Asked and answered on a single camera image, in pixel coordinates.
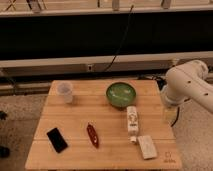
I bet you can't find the black smartphone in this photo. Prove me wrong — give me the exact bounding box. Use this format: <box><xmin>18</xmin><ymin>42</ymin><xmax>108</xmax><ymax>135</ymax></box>
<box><xmin>47</xmin><ymin>128</ymin><xmax>68</xmax><ymax>153</ymax></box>

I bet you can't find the green bowl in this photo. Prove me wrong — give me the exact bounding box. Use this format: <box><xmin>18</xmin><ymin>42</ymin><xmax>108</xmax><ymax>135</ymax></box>
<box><xmin>106</xmin><ymin>82</ymin><xmax>136</xmax><ymax>108</ymax></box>

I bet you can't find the beige sponge block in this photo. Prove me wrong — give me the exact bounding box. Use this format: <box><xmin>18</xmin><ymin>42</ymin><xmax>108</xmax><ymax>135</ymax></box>
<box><xmin>138</xmin><ymin>135</ymin><xmax>157</xmax><ymax>160</ymax></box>

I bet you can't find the black hanging cable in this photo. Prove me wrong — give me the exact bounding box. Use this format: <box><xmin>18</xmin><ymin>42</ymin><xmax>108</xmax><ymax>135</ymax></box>
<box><xmin>101</xmin><ymin>3</ymin><xmax>135</xmax><ymax>73</ymax></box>

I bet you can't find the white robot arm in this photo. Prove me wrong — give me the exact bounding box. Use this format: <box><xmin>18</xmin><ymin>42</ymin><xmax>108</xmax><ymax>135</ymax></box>
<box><xmin>160</xmin><ymin>60</ymin><xmax>213</xmax><ymax>126</ymax></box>

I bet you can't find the white lotion bottle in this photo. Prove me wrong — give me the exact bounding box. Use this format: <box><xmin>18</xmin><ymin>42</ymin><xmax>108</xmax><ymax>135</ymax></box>
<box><xmin>127</xmin><ymin>106</ymin><xmax>139</xmax><ymax>143</ymax></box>

